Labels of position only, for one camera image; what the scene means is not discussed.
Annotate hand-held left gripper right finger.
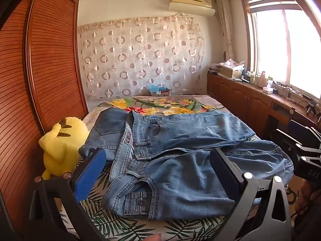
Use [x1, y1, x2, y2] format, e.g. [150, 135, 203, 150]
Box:
[209, 148, 293, 241]

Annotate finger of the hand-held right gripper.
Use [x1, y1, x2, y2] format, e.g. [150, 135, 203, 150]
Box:
[288, 119, 321, 145]
[272, 129, 321, 160]

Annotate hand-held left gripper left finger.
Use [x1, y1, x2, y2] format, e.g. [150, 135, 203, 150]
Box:
[27, 148, 108, 241]

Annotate blue denim pants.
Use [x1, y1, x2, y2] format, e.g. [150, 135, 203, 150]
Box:
[78, 107, 294, 222]

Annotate person's right hand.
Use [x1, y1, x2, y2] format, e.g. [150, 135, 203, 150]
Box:
[295, 181, 314, 212]

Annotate small black tripod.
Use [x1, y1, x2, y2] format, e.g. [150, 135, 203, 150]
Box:
[306, 100, 318, 116]

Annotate yellow plush toy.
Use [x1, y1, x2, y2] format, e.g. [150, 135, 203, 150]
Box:
[38, 116, 90, 180]

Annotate long wooden cabinet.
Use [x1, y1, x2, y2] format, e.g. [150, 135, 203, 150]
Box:
[207, 72, 321, 141]

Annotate beige cardboard box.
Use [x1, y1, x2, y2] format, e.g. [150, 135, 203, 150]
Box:
[219, 65, 243, 80]

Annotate wooden framed window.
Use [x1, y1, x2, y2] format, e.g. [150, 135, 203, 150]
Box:
[239, 0, 321, 106]

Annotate crumpled white paper wrapping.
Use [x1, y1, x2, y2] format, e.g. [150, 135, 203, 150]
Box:
[224, 58, 245, 69]

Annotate floral fleece blanket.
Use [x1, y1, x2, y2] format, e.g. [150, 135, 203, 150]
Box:
[97, 95, 227, 116]

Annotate cardboard box with blue bag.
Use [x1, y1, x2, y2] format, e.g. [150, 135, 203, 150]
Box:
[148, 84, 172, 97]

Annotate slatted wooden wardrobe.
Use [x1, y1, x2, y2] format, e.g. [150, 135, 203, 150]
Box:
[0, 0, 89, 231]

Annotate beige window curtain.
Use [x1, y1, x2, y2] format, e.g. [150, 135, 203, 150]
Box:
[216, 0, 237, 64]

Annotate circle-patterned sheer curtain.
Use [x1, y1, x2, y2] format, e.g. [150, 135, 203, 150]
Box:
[79, 15, 205, 99]

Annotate white air deflector panel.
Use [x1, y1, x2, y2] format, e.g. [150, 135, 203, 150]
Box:
[169, 2, 216, 17]

